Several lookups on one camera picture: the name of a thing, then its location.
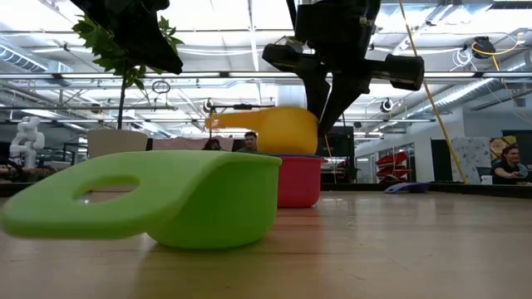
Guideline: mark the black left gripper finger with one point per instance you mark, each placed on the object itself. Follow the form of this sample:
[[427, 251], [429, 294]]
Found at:
[[133, 33]]

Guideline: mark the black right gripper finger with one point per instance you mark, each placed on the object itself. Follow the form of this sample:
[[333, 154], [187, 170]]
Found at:
[[318, 91], [341, 104]]

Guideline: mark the yellow plastic measuring cup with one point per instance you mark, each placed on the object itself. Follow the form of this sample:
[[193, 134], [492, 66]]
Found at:
[[287, 130]]

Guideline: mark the red plastic measuring cup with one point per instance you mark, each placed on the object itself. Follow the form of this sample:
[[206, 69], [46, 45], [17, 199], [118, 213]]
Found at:
[[299, 182]]

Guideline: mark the small dark blue measuring cup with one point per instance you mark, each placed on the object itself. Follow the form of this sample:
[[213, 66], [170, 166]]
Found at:
[[405, 188]]

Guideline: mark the green plastic measuring cup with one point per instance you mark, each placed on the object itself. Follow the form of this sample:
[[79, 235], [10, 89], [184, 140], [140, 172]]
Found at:
[[208, 199]]

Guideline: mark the green leafy plant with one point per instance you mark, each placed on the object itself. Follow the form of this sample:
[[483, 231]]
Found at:
[[108, 54]]

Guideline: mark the black screen on stand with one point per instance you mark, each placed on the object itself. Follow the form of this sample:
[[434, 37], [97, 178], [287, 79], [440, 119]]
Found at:
[[341, 145]]

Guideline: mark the round white ceiling reel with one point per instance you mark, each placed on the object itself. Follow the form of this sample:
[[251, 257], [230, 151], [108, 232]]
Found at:
[[386, 105], [208, 106]]

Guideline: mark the red storage rack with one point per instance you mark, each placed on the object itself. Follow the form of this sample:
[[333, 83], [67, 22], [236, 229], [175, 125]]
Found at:
[[392, 164]]

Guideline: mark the person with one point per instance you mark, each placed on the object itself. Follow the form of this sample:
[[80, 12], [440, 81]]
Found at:
[[250, 142], [212, 145], [509, 166]]

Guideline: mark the white cylindrical plant pot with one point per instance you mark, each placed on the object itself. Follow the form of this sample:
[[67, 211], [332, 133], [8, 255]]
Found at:
[[116, 143]]

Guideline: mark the pink partition board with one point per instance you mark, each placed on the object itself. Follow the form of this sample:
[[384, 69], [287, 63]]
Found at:
[[183, 144]]

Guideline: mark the white patterned cloth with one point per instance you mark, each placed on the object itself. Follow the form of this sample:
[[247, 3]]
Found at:
[[469, 155]]

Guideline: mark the colourful patterned cloth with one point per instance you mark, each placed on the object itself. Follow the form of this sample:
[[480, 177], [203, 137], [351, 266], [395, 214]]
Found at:
[[500, 143]]

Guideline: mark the black aluminium table frame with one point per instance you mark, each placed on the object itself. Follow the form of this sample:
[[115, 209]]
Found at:
[[457, 189]]

